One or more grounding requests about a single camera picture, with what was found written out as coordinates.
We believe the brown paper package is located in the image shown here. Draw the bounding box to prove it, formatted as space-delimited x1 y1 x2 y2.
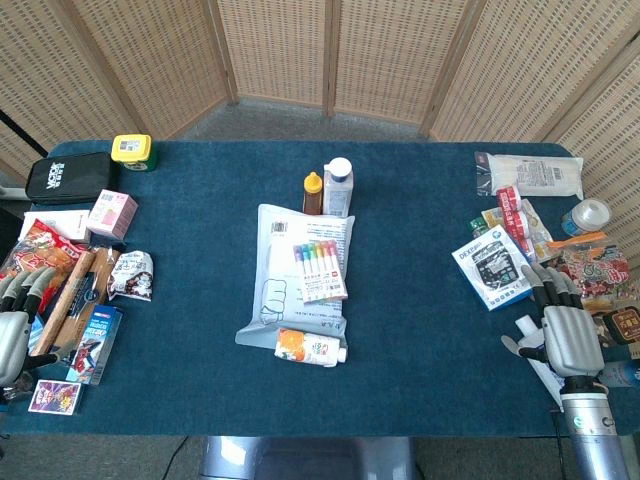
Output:
51 247 123 351

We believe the clear bag of candies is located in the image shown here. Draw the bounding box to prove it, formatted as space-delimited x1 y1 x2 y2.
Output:
480 198 555 263

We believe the red snack bag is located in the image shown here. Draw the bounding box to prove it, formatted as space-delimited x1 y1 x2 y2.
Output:
0 218 89 316

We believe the white printed snack packet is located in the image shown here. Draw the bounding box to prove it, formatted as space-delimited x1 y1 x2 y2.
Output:
106 249 155 302

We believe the black zip pouch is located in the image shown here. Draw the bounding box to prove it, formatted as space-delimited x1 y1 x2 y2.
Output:
24 151 117 206

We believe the yellow lidded green container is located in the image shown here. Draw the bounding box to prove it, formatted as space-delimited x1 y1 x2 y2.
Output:
110 133 157 173

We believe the red white wrapped roll pack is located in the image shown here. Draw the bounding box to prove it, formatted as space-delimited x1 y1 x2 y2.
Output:
496 185 537 259

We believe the blue table cloth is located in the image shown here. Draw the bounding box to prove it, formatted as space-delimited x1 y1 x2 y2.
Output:
0 140 640 437

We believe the orange plastic utensil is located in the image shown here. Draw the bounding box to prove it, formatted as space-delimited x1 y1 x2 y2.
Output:
544 230 609 252

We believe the orange tube package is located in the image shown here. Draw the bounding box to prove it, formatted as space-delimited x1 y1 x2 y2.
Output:
273 327 348 368

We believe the clear jar with white lid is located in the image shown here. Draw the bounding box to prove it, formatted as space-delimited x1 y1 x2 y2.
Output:
560 198 612 237

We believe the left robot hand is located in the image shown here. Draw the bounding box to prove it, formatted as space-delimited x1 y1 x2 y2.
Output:
0 266 73 389

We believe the large white plastic mailer bag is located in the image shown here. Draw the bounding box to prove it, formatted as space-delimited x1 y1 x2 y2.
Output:
234 203 357 347

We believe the blue white DEXP box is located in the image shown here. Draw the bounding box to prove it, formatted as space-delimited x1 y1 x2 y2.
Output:
451 224 536 312

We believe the clear bottle with white cap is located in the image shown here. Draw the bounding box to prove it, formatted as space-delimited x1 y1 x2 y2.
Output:
322 156 354 218

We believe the blue toothpaste box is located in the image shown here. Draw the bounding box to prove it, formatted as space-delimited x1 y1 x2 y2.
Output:
65 303 124 387

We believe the white flat box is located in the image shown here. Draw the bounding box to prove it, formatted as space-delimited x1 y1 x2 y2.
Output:
18 209 92 244

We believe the pack of coloured markers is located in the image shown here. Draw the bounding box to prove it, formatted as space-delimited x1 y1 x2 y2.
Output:
292 239 349 305

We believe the white noodle package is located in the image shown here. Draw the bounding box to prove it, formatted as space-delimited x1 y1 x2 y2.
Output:
473 151 585 200

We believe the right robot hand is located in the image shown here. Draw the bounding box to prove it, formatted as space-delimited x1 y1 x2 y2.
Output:
500 262 607 380

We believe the colourful printed snack bag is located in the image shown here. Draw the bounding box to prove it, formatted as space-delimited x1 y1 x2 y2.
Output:
549 243 631 314

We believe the pink small carton box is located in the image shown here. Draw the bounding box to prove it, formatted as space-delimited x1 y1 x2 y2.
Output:
86 188 140 239

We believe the honey bottle with yellow cap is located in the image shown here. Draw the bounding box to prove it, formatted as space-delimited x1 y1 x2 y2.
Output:
301 171 322 216

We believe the white small tube bottle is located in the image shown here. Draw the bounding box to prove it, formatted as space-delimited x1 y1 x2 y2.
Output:
515 314 546 351

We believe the dark brown labelled box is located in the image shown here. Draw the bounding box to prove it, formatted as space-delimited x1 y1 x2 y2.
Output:
594 305 640 350

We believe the woven folding screen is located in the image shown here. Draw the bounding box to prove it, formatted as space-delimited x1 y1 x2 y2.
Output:
0 0 640 271

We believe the small purple card pack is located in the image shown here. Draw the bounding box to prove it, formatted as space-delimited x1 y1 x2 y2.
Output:
27 379 83 416

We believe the white paper sheet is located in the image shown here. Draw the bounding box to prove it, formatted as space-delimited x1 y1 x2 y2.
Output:
527 349 569 412

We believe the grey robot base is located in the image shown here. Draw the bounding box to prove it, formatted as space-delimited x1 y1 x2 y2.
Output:
199 435 419 480

